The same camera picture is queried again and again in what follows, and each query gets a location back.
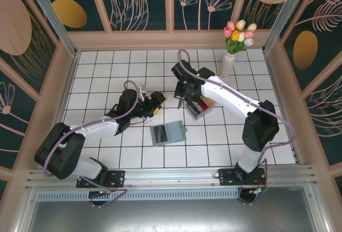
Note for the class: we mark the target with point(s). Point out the dark glossy credit card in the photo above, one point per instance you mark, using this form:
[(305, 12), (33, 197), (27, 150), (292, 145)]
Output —
[(160, 134)]

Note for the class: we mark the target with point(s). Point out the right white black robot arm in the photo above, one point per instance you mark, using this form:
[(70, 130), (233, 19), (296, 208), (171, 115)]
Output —
[(227, 95)]

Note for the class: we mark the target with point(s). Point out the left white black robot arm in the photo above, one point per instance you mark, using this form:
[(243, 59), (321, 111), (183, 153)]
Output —
[(96, 131)]

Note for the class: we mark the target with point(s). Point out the red credit card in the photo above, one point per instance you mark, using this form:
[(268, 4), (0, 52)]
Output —
[(204, 106)]

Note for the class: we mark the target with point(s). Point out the white ribbed vase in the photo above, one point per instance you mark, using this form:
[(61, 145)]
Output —
[(227, 65)]

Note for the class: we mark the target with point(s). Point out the pastel tulip bouquet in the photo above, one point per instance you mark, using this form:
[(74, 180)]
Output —
[(239, 35)]

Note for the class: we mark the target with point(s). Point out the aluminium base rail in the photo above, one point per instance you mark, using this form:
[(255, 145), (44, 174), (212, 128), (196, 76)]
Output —
[(171, 177)]

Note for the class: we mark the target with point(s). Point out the aluminium frame post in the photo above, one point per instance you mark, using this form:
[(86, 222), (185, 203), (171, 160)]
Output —
[(286, 15), (50, 15)]

